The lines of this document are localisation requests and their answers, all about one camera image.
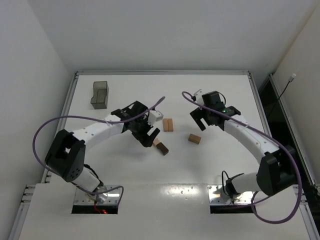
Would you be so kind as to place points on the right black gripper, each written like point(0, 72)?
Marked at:
point(200, 116)

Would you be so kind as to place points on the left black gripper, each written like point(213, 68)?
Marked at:
point(141, 132)

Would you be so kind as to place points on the tan wood cube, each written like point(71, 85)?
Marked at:
point(156, 142)

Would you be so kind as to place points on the dark wood arch block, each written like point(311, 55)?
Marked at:
point(162, 148)

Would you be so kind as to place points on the light brown block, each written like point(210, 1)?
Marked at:
point(194, 139)

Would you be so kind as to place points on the light wood long block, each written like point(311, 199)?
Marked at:
point(165, 125)
point(170, 125)

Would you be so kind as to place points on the smoky transparent plastic box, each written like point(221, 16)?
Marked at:
point(100, 96)

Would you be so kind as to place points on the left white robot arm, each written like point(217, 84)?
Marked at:
point(66, 155)

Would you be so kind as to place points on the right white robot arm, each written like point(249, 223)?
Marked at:
point(275, 172)

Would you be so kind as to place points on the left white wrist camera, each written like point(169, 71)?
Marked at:
point(154, 116)

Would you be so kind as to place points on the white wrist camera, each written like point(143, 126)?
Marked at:
point(154, 116)
point(197, 97)

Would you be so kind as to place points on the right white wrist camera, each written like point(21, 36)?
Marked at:
point(197, 97)

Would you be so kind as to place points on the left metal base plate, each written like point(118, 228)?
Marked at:
point(110, 197)

